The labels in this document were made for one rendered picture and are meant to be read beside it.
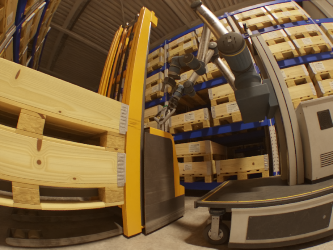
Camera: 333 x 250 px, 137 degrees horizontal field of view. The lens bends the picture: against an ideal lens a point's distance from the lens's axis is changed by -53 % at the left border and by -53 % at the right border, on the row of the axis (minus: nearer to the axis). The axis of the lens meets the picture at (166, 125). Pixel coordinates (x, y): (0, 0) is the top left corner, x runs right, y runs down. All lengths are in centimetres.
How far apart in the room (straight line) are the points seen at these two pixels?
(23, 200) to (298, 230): 134
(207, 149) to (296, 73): 197
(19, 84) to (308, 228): 163
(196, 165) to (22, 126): 221
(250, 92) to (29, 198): 140
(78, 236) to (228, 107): 238
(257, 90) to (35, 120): 130
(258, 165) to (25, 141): 231
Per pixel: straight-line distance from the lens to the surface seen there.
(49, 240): 102
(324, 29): 374
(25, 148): 75
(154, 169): 111
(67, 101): 81
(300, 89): 244
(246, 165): 212
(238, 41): 96
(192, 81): 177
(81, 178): 79
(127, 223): 108
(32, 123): 76
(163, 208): 125
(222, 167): 218
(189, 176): 238
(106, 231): 112
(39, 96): 80
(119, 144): 90
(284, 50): 285
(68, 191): 90
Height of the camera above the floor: 59
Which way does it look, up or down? 17 degrees up
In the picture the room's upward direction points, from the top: 1 degrees counter-clockwise
